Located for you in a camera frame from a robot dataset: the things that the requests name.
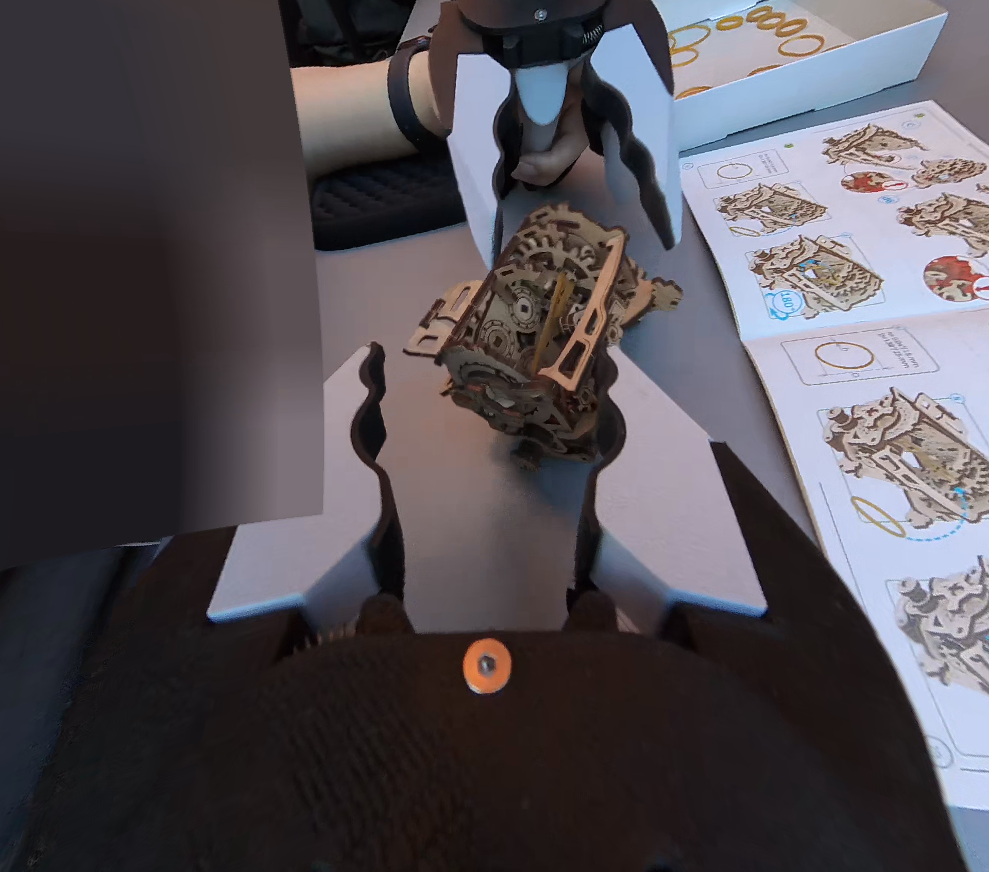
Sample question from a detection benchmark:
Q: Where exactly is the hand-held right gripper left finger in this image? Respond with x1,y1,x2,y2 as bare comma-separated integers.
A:
207,343,406,622

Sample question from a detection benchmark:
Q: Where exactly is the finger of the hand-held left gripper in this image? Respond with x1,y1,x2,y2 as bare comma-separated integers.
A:
447,52,530,272
579,21,686,251

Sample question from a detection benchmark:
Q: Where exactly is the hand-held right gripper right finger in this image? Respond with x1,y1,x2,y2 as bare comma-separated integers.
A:
568,347,768,634

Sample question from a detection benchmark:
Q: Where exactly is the group of rubber bands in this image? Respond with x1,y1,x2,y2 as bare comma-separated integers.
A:
668,3,828,100

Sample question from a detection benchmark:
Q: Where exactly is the wooden mechanical model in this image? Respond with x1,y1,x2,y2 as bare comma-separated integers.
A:
403,203,685,475

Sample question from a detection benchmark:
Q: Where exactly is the white cardboard box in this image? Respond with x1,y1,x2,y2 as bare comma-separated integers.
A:
649,0,950,153

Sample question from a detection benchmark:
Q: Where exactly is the person's left hand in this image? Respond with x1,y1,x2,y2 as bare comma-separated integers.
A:
413,49,605,187

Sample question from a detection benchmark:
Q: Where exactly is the black wristband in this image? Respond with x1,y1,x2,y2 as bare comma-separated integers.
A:
386,36,435,153

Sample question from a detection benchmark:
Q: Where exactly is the black wrist rest pad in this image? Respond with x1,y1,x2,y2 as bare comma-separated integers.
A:
309,149,472,253

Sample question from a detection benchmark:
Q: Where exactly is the illustrated instruction booklet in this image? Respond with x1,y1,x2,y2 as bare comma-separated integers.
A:
680,101,989,807

